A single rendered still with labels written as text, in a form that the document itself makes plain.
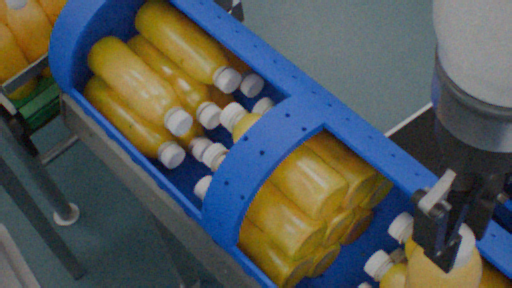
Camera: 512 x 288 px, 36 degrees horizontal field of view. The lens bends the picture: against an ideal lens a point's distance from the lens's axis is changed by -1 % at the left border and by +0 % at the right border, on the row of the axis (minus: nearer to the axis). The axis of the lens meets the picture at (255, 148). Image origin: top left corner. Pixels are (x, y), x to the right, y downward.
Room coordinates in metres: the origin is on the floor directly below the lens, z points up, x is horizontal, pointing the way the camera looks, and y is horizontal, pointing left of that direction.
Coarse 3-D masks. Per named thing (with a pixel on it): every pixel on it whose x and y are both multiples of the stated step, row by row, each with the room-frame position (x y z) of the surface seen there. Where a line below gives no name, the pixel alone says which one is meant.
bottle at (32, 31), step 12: (12, 12) 1.05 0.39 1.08; (24, 12) 1.05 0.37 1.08; (36, 12) 1.06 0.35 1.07; (12, 24) 1.04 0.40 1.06; (24, 24) 1.04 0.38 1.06; (36, 24) 1.04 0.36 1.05; (48, 24) 1.06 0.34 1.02; (24, 36) 1.03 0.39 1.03; (36, 36) 1.04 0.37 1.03; (48, 36) 1.05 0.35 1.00; (24, 48) 1.04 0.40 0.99; (36, 48) 1.03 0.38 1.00; (48, 48) 1.04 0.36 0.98; (48, 72) 1.03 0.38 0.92
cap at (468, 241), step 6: (462, 228) 0.30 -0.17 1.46; (468, 228) 0.30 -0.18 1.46; (462, 234) 0.29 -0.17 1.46; (468, 234) 0.29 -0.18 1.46; (462, 240) 0.28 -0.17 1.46; (468, 240) 0.28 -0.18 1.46; (474, 240) 0.28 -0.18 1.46; (462, 246) 0.28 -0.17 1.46; (468, 246) 0.28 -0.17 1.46; (462, 252) 0.27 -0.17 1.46; (468, 252) 0.27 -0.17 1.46; (456, 258) 0.27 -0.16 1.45; (462, 258) 0.27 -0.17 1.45
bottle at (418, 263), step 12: (420, 252) 0.30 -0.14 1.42; (408, 264) 0.30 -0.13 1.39; (420, 264) 0.29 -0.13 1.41; (432, 264) 0.28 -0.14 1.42; (456, 264) 0.27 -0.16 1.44; (468, 264) 0.27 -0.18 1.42; (480, 264) 0.28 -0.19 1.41; (408, 276) 0.29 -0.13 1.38; (420, 276) 0.28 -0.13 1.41; (432, 276) 0.27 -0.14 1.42; (444, 276) 0.27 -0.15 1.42; (456, 276) 0.26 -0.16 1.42; (468, 276) 0.26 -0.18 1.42; (480, 276) 0.27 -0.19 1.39
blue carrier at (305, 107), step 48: (96, 0) 0.90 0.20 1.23; (144, 0) 0.98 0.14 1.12; (192, 0) 0.87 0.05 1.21; (240, 48) 0.75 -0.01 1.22; (240, 96) 0.83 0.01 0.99; (288, 96) 0.65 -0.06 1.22; (240, 144) 0.58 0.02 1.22; (288, 144) 0.56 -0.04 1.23; (384, 144) 0.55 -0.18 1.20; (192, 192) 0.65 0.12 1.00; (240, 192) 0.52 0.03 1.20; (384, 240) 0.51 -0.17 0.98
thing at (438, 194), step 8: (448, 168) 0.27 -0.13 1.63; (448, 176) 0.27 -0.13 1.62; (440, 184) 0.26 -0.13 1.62; (448, 184) 0.26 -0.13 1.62; (432, 192) 0.26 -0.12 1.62; (440, 192) 0.26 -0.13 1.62; (424, 200) 0.25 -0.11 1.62; (432, 200) 0.25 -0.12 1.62; (440, 200) 0.25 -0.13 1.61; (424, 208) 0.25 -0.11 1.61; (448, 208) 0.25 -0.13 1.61
